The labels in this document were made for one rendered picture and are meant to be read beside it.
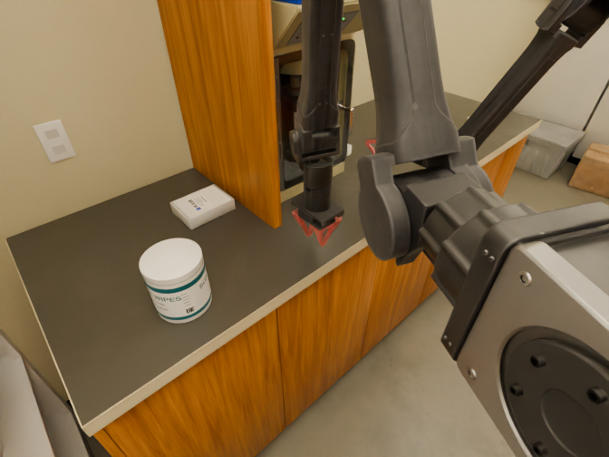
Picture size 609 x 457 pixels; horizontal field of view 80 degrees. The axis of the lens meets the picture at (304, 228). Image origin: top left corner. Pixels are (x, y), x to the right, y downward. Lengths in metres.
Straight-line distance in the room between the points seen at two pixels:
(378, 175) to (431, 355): 1.73
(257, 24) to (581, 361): 0.79
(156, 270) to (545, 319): 0.72
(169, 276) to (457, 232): 0.63
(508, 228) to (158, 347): 0.77
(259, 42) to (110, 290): 0.69
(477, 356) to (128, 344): 0.76
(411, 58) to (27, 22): 1.04
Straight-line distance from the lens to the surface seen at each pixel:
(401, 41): 0.34
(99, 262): 1.13
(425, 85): 0.34
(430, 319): 2.14
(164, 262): 0.83
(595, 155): 3.65
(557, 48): 0.92
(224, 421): 1.24
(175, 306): 0.86
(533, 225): 0.24
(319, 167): 0.69
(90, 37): 1.26
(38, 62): 1.25
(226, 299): 0.92
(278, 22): 0.94
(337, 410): 1.80
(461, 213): 0.29
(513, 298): 0.23
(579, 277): 0.21
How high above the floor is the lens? 1.64
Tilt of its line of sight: 40 degrees down
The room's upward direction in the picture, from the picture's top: straight up
